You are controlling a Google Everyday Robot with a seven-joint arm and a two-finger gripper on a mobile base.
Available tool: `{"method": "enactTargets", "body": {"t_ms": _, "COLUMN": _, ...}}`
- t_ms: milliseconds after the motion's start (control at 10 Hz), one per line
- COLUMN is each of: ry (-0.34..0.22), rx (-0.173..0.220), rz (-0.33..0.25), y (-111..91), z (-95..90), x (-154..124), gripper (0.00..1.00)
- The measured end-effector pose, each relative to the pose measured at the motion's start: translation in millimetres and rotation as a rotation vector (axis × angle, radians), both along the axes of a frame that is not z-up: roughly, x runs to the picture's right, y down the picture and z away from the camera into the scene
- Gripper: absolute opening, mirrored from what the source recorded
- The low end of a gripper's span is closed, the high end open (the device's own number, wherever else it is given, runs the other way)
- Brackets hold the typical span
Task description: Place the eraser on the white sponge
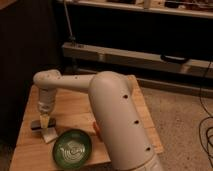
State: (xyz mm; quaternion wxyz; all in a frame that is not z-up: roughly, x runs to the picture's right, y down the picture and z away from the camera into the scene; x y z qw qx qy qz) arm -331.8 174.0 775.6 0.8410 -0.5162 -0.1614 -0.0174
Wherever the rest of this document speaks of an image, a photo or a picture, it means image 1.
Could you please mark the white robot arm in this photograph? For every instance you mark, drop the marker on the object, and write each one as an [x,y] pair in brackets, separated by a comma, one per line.
[110,95]

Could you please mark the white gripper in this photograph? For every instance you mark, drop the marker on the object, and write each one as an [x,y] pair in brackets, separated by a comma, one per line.
[46,103]

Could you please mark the upper white shelf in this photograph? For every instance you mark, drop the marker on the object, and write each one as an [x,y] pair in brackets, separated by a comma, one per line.
[145,7]

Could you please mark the green patterned bowl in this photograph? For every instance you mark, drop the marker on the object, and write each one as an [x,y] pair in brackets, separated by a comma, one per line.
[72,149]

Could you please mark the metal stand pole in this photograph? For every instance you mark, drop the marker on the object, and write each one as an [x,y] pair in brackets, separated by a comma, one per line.
[71,37]

